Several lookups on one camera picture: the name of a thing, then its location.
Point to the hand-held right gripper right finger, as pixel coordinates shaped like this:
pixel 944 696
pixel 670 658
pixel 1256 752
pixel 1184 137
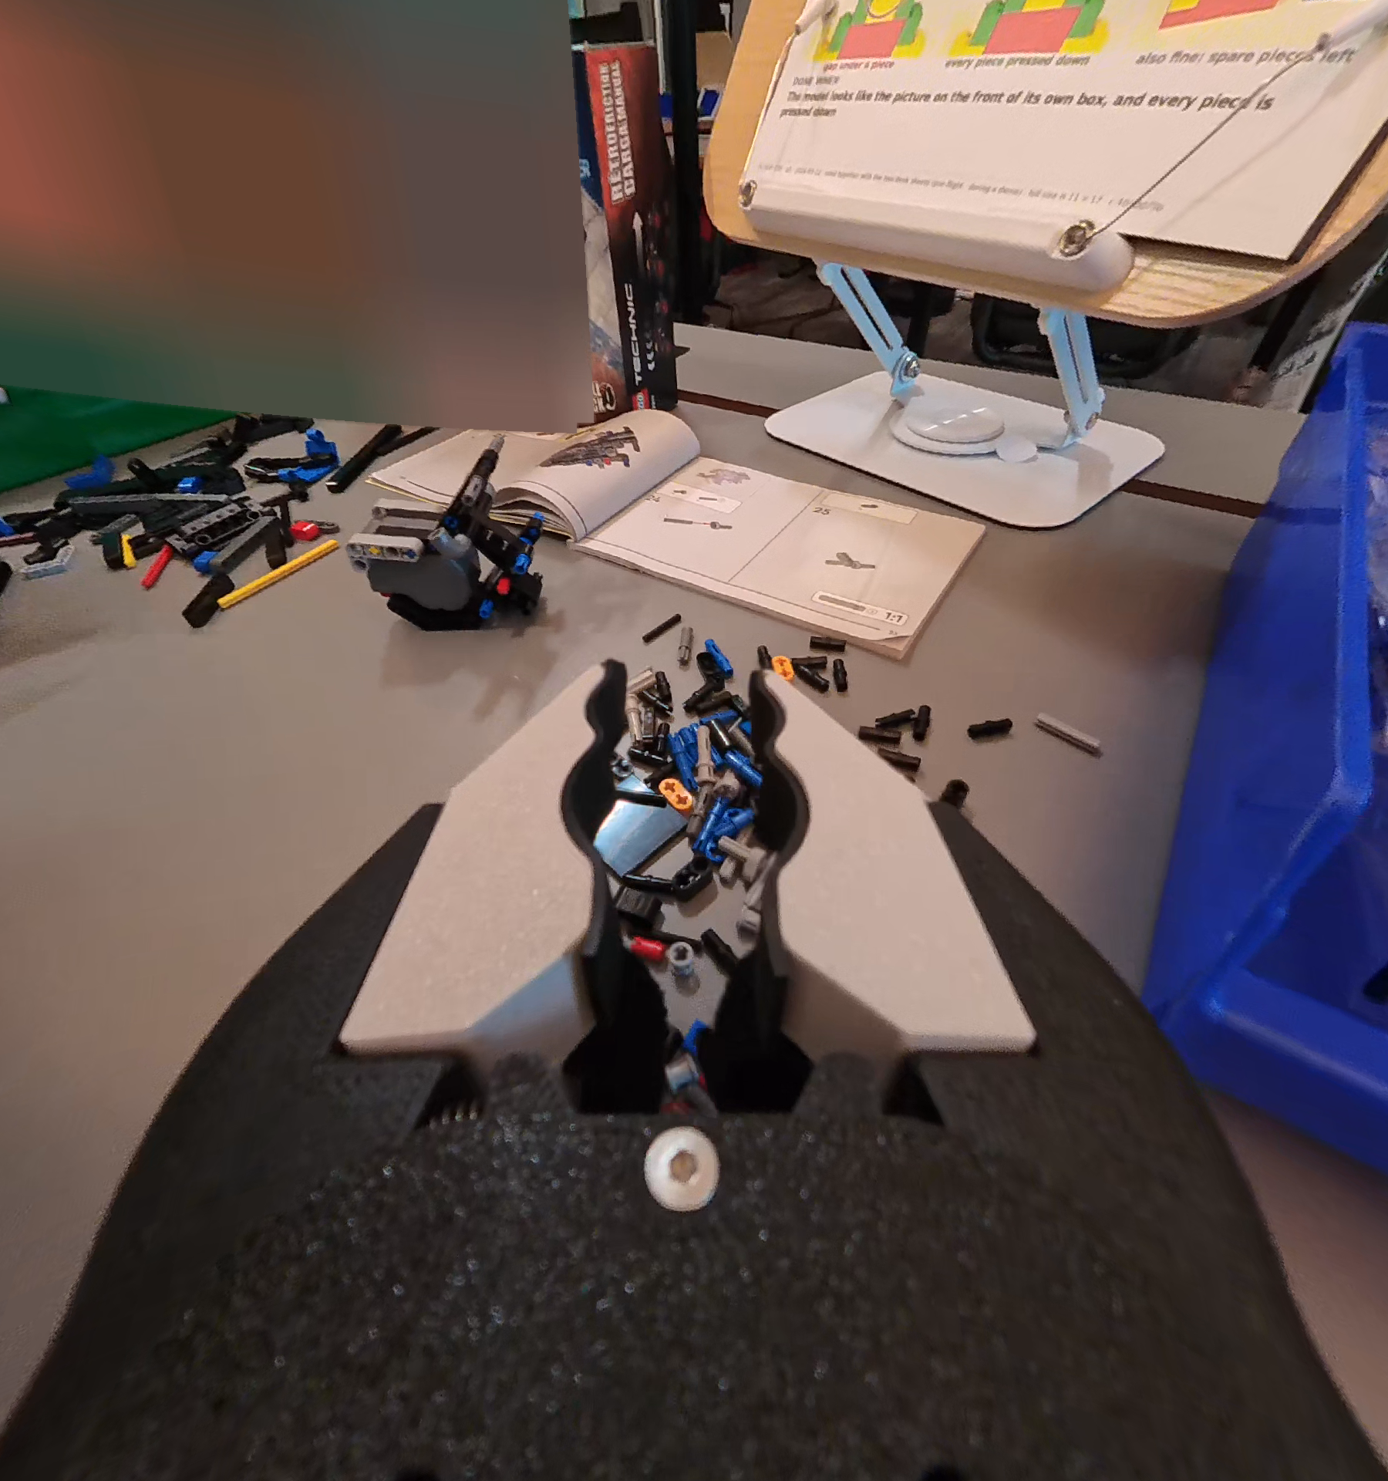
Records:
pixel 891 926

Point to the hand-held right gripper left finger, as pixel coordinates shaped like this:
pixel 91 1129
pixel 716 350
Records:
pixel 485 926

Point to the pile of small toy pins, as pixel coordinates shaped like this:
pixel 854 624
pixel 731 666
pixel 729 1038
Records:
pixel 705 770

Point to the grey black toy brick model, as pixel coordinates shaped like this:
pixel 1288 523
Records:
pixel 439 573

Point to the dark toy set box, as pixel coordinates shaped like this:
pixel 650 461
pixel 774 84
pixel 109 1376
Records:
pixel 630 232

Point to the blue plastic bin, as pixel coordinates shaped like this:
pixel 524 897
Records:
pixel 1248 810

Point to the open instruction booklet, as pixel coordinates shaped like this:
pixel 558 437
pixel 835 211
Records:
pixel 763 544

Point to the yellow toy axle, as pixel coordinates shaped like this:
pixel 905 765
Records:
pixel 277 576

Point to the white document stand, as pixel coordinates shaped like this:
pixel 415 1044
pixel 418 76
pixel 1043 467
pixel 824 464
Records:
pixel 971 464

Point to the black toy beam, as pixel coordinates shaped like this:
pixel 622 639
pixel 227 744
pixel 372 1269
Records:
pixel 364 459

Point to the pile of large toy beams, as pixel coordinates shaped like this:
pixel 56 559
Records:
pixel 173 509

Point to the green plastic bin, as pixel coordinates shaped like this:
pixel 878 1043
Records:
pixel 46 446

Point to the printed instruction sheet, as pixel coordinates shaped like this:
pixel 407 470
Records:
pixel 1053 139

